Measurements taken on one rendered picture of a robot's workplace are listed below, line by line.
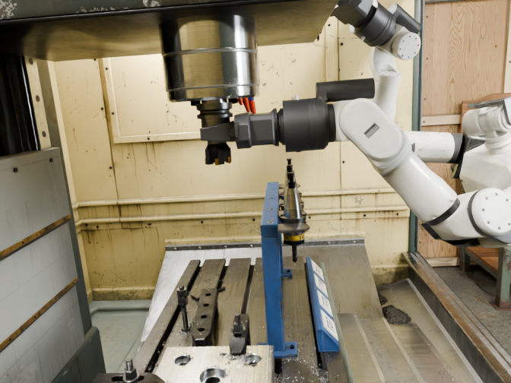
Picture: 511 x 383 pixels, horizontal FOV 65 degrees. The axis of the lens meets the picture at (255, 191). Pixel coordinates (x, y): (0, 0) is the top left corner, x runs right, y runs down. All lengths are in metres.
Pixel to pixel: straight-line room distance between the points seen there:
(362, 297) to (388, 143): 1.06
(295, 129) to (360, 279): 1.13
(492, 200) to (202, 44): 0.51
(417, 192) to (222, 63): 0.37
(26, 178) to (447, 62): 3.13
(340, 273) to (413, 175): 1.06
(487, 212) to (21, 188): 0.87
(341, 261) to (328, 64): 0.81
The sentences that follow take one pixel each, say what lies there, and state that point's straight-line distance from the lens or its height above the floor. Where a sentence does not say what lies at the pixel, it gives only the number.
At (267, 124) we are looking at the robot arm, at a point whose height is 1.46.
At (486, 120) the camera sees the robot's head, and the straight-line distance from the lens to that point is 1.11.
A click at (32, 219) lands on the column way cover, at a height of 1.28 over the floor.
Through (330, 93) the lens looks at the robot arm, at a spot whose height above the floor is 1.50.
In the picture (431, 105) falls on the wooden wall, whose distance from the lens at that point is 3.53.
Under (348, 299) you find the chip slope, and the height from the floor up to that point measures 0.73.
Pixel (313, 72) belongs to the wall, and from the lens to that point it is 1.71.
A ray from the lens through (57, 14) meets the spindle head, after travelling 0.67.
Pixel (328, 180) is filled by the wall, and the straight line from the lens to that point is 1.76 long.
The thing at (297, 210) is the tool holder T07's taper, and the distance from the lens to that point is 0.94.
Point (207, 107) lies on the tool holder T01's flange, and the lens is 0.68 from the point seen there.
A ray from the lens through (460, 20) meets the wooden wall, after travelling 3.63.
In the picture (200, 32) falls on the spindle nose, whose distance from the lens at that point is 0.64.
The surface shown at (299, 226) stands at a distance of 0.90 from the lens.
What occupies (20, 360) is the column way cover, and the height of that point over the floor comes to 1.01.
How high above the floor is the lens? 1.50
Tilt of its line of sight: 13 degrees down
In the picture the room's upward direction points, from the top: 4 degrees counter-clockwise
